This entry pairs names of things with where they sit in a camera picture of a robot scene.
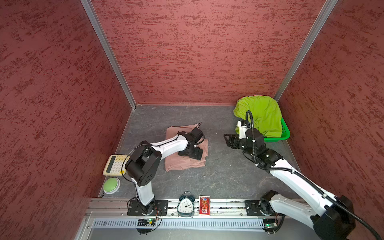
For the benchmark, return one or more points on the green plastic basket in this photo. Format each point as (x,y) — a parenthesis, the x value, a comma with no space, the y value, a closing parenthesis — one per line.
(285,134)

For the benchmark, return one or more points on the beige calculator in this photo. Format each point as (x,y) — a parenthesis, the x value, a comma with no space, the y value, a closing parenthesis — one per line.
(115,165)

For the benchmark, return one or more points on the left aluminium corner post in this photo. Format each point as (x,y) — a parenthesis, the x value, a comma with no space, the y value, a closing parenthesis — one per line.
(96,24)

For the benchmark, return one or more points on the dark green alarm clock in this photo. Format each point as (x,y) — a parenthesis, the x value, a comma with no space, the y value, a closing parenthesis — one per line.
(186,205)

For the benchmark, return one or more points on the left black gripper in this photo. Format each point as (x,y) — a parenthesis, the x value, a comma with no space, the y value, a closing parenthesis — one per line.
(194,155)

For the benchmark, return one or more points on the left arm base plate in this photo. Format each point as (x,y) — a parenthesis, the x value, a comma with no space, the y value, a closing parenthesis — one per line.
(155,207)

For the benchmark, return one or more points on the aluminium corner post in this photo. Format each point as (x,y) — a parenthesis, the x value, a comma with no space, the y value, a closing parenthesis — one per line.
(96,24)
(317,26)

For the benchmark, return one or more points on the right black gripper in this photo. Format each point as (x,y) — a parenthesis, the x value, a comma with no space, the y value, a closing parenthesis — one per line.
(235,137)

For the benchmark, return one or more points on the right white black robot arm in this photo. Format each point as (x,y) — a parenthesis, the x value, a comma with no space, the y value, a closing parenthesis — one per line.
(329,216)

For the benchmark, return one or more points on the right green circuit board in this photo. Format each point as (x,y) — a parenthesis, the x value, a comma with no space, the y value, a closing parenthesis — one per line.
(270,225)

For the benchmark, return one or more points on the green round button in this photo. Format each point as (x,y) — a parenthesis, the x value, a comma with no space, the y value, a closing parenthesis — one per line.
(111,186)

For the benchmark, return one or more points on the right aluminium corner post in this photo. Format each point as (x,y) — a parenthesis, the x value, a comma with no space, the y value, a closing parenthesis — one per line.
(317,26)

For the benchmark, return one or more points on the left green circuit board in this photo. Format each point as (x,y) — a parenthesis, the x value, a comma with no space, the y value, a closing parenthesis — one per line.
(143,223)

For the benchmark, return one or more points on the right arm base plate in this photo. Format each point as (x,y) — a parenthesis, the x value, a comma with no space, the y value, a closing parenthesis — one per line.
(257,208)

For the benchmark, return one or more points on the white perforated cable duct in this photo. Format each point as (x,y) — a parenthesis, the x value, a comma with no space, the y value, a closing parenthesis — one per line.
(202,224)

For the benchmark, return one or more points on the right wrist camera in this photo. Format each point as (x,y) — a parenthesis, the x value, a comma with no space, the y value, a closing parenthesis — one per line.
(241,129)

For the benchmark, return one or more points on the red playing card box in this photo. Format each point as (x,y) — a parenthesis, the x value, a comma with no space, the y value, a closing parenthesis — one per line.
(204,205)

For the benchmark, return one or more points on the lime green shorts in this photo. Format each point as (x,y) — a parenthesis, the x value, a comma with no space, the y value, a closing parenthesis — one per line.
(266,114)

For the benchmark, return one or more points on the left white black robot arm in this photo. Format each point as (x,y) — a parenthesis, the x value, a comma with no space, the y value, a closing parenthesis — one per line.
(144,161)

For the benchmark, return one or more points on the aluminium mounting rail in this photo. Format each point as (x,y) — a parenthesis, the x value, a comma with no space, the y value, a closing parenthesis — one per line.
(117,208)

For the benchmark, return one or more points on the pink shorts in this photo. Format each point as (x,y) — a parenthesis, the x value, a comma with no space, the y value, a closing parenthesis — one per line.
(176,162)

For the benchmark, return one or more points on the green circuit board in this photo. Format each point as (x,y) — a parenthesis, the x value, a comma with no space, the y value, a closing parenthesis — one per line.
(270,225)
(143,223)

